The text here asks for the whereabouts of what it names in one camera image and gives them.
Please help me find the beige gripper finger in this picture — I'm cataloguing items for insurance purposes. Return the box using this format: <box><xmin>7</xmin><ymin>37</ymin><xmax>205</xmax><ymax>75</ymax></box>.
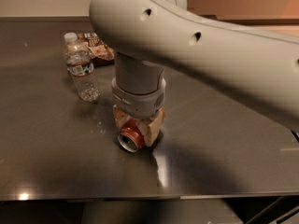
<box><xmin>136</xmin><ymin>109</ymin><xmax>164</xmax><ymax>147</ymax></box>
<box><xmin>113</xmin><ymin>105</ymin><xmax>132</xmax><ymax>129</ymax></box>

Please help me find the red coke can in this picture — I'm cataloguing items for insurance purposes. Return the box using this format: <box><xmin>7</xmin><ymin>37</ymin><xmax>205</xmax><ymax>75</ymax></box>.
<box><xmin>117</xmin><ymin>107</ymin><xmax>167</xmax><ymax>153</ymax></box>

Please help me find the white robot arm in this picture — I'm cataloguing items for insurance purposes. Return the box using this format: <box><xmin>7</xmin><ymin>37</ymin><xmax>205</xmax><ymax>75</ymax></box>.
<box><xmin>89</xmin><ymin>0</ymin><xmax>299</xmax><ymax>132</ymax></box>

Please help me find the brown chip bag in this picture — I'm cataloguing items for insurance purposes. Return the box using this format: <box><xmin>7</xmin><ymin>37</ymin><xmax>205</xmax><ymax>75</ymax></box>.
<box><xmin>78</xmin><ymin>32</ymin><xmax>114</xmax><ymax>67</ymax></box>

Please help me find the clear plastic water bottle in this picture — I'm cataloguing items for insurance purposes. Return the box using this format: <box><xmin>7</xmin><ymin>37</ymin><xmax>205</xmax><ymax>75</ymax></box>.
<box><xmin>64</xmin><ymin>33</ymin><xmax>100</xmax><ymax>102</ymax></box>

